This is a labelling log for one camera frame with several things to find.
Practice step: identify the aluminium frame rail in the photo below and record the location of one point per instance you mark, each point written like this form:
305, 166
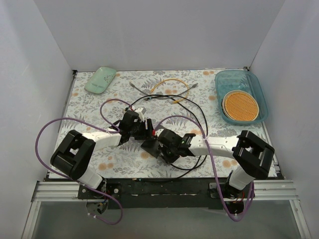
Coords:
63, 191

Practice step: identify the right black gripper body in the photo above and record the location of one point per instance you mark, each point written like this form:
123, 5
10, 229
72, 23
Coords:
154, 147

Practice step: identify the teal plastic tray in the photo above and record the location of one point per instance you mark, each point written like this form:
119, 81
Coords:
231, 80

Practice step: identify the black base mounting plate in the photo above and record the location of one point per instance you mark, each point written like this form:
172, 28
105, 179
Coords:
181, 193

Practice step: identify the black network switch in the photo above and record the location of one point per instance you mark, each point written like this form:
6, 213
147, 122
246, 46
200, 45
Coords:
151, 144

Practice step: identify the floral patterned table mat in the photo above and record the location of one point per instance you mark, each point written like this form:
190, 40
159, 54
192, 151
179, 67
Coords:
182, 101

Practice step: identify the orange woven round coaster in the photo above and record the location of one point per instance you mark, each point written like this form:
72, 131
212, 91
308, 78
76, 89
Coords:
240, 106

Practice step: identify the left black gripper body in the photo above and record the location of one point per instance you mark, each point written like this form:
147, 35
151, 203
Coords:
147, 127

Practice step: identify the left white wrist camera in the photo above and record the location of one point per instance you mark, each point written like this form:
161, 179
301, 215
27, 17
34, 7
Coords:
140, 110

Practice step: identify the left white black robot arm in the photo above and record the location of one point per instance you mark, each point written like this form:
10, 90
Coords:
73, 155

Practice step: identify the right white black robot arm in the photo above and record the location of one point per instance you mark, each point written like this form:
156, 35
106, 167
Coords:
253, 155

